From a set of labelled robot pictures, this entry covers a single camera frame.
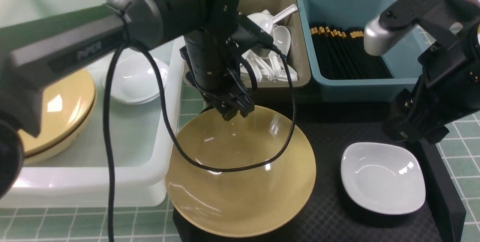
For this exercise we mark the bundle of black chopsticks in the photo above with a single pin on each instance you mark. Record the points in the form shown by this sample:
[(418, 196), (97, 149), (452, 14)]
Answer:
[(341, 56)]

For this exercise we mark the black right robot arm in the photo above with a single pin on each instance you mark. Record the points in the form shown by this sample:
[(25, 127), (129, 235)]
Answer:
[(460, 12)]

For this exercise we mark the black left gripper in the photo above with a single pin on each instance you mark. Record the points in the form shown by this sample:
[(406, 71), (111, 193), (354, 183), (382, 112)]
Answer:
[(214, 72)]

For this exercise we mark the black plastic serving tray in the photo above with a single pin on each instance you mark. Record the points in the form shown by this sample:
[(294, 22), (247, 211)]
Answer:
[(329, 215)]

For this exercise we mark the white square sauce dish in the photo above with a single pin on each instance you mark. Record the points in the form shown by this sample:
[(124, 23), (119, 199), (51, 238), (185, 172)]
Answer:
[(383, 178)]

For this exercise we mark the upper stacked yellow bowl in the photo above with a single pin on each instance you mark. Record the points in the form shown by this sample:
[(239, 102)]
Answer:
[(66, 109)]

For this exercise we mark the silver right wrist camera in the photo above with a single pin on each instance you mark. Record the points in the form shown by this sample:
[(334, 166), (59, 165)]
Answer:
[(386, 30)]

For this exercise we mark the pile of white spoons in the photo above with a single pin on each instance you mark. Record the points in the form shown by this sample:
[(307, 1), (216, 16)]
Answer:
[(271, 67)]

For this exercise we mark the yellow noodle bowl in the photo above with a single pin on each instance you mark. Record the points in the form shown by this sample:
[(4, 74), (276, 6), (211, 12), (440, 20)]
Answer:
[(246, 203)]

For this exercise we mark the blue plastic chopstick bin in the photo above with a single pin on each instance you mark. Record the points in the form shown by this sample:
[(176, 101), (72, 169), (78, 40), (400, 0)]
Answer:
[(402, 59)]

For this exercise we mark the stacked yellow bowl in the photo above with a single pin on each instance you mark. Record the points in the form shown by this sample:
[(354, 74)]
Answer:
[(66, 109), (71, 140)]

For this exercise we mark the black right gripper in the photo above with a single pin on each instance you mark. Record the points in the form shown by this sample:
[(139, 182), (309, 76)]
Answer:
[(447, 90)]

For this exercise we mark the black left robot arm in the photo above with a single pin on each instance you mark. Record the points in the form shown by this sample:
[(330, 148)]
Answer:
[(36, 54)]

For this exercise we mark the lower stacked yellow bowl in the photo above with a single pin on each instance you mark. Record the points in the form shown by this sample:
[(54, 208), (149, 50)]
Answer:
[(71, 140)]

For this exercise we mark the large white plastic tub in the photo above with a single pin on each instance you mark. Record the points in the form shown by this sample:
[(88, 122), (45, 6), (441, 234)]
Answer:
[(78, 176)]

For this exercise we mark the white sauce dish in tub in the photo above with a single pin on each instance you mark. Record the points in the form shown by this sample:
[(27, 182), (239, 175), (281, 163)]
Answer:
[(134, 81)]

